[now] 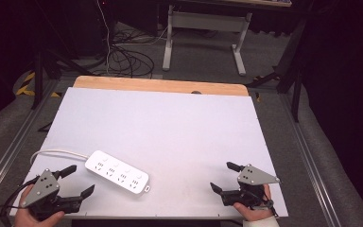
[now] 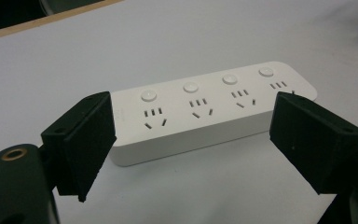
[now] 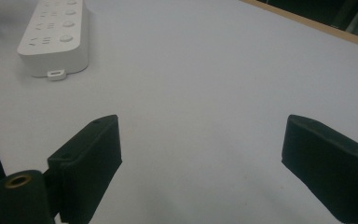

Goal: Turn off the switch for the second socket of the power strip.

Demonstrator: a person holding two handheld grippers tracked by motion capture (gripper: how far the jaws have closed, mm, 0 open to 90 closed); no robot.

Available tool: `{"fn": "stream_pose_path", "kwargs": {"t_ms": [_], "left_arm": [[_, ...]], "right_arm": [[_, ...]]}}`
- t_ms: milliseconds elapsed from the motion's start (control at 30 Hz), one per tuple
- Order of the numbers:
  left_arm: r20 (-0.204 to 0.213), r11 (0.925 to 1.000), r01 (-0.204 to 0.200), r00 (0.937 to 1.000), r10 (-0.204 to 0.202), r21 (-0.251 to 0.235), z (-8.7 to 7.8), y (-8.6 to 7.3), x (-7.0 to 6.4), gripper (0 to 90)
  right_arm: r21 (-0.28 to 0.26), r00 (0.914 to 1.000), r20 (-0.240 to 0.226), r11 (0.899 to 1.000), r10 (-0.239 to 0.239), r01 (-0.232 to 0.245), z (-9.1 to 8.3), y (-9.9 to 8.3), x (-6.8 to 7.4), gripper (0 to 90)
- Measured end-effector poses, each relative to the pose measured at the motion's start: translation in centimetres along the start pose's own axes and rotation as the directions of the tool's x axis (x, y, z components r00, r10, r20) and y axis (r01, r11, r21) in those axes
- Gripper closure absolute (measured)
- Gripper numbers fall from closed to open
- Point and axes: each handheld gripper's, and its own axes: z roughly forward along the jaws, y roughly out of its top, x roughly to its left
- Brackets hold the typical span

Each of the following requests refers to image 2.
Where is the white power strip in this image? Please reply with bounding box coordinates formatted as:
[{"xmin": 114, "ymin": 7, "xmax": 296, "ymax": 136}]
[{"xmin": 106, "ymin": 61, "xmax": 318, "ymax": 167}]

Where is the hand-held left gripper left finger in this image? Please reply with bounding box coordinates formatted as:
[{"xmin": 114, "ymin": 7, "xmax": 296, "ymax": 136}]
[{"xmin": 40, "ymin": 91, "xmax": 117, "ymax": 203}]

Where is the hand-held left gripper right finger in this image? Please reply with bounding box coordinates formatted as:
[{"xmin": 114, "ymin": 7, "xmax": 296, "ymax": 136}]
[{"xmin": 268, "ymin": 91, "xmax": 358, "ymax": 196}]

